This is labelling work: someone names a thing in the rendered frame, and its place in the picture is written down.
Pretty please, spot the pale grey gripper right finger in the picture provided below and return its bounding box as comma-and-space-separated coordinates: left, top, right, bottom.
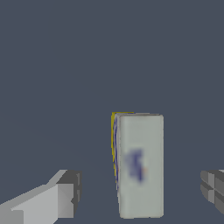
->
199, 169, 224, 210

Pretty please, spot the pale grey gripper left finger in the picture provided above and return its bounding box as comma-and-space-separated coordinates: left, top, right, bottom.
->
0, 169, 82, 224

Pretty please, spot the white box with blue print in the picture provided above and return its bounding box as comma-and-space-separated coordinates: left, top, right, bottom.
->
110, 111, 165, 220

